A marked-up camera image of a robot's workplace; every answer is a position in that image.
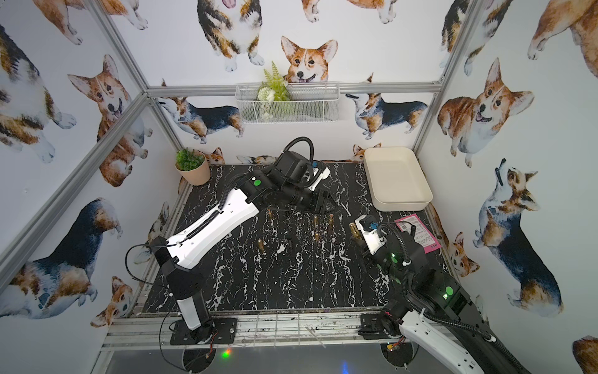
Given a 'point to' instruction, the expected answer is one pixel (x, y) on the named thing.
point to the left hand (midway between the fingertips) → (338, 207)
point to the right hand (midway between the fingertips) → (355, 234)
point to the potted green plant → (192, 166)
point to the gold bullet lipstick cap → (315, 220)
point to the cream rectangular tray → (397, 181)
